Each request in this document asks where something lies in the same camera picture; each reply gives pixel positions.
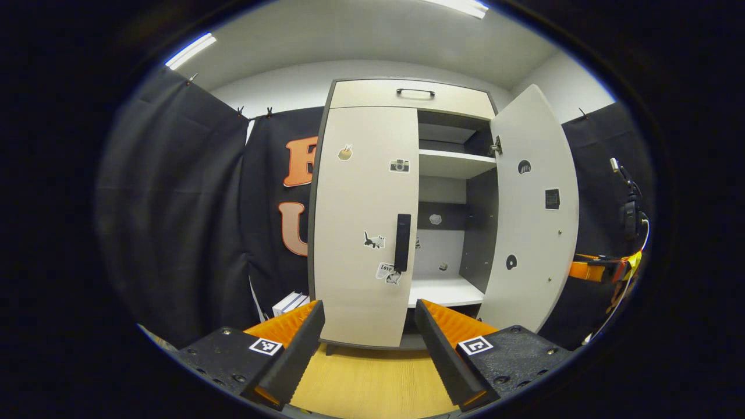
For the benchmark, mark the black backdrop cloth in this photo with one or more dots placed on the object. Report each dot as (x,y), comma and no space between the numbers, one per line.
(174,203)

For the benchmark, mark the white box with blue stripe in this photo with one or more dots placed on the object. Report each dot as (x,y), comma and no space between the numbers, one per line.
(289,304)

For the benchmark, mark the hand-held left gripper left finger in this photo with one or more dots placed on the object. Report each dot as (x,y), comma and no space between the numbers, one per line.
(297,361)

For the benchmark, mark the white double-door shoe cabinet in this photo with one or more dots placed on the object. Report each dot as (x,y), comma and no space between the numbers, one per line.
(442,192)

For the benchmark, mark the white shoe cabinet door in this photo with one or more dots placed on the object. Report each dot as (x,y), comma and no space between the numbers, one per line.
(361,203)
(532,233)

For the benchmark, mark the white cabinet drawer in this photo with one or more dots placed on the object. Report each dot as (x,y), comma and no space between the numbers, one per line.
(372,94)

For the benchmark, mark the white cabinet shelf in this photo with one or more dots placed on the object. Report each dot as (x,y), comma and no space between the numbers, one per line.
(442,291)
(451,164)

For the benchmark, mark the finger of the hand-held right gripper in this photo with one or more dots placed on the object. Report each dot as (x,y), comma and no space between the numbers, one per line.
(588,271)

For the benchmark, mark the ceiling light panel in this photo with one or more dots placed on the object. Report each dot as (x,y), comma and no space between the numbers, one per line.
(465,7)
(191,51)

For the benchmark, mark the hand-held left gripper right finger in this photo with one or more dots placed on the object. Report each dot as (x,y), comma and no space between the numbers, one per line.
(442,361)

